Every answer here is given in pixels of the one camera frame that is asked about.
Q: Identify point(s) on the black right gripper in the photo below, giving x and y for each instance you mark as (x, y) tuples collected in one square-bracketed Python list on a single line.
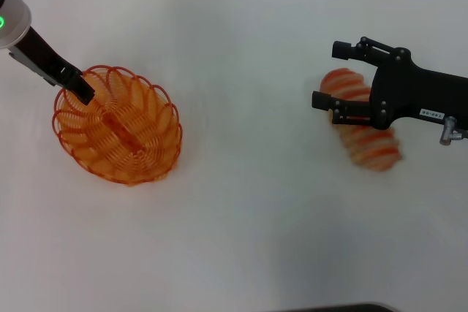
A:
[(409, 93)]

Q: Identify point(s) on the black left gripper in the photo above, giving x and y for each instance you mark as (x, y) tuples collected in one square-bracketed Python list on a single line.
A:
[(40, 52)]

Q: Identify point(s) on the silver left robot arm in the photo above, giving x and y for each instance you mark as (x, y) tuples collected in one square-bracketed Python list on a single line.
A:
[(12, 16)]

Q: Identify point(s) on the striped bread loaf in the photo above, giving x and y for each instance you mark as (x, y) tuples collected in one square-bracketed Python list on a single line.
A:
[(373, 149)]

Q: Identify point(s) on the orange woven plastic basket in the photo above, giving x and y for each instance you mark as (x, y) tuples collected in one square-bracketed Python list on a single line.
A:
[(139, 136)]

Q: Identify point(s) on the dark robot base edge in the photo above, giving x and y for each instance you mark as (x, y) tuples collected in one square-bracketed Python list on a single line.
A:
[(340, 308)]

